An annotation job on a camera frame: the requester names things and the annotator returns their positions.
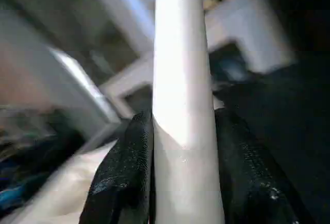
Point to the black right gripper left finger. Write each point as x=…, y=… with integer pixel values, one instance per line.
x=121, y=183

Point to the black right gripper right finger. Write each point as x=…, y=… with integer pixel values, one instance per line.
x=252, y=188

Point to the white plastic table top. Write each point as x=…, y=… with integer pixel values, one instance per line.
x=62, y=188

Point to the white glass door cabinet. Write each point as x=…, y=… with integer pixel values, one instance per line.
x=250, y=28

